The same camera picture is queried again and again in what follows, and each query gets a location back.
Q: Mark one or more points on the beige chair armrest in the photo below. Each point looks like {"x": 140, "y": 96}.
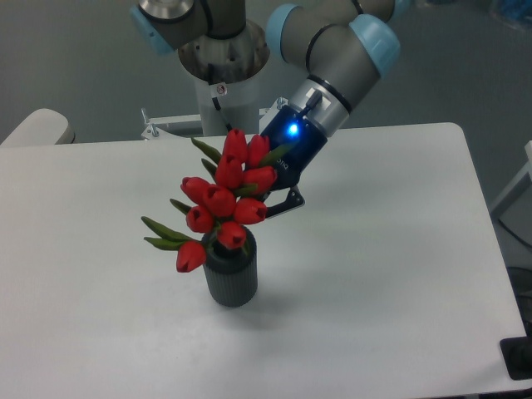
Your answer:
{"x": 42, "y": 127}

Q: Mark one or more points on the red tulip bouquet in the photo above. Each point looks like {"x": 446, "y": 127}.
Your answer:
{"x": 242, "y": 172}

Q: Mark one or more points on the black device at table edge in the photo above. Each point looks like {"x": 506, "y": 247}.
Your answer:
{"x": 516, "y": 352}

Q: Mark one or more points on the dark grey ribbed vase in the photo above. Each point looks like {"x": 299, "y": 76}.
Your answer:
{"x": 231, "y": 275}

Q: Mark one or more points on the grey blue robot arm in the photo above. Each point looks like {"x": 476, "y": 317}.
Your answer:
{"x": 345, "y": 47}

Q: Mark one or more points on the white furniture frame right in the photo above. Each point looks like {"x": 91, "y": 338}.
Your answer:
{"x": 510, "y": 193}

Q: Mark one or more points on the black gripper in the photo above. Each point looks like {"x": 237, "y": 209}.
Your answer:
{"x": 291, "y": 145}

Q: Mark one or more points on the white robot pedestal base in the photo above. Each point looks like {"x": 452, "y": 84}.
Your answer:
{"x": 226, "y": 76}

